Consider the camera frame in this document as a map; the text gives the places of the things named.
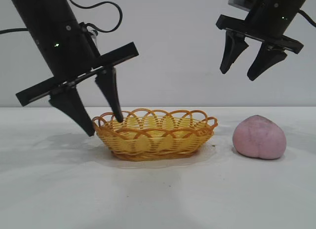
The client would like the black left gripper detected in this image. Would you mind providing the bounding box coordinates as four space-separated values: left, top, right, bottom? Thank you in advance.
16 22 139 137

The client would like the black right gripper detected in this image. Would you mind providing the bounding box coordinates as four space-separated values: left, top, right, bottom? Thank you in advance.
215 0 305 81

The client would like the yellow woven wicker basket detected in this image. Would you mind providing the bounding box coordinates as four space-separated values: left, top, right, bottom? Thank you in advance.
92 108 219 163

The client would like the pink peach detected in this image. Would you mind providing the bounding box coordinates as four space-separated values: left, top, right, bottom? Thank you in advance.
233 114 287 161

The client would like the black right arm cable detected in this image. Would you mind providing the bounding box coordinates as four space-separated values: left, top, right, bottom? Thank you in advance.
297 8 316 28

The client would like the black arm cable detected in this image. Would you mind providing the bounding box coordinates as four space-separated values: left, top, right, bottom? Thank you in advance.
63 0 124 34
0 27 29 35
297 8 316 28

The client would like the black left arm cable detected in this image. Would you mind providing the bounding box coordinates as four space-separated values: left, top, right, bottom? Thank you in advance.
0 27 29 35
63 0 124 34

